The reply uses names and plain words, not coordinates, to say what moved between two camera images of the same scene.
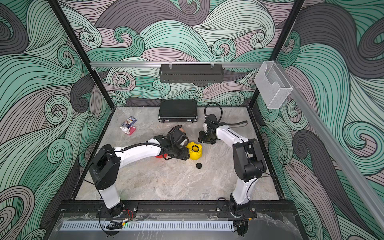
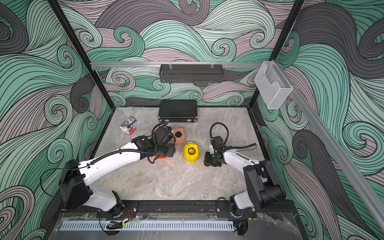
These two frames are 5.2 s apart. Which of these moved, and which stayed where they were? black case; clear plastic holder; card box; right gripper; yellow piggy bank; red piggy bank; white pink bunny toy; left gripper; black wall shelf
Moved: left gripper; right gripper; yellow piggy bank
Stayed: black case; red piggy bank; card box; white pink bunny toy; black wall shelf; clear plastic holder
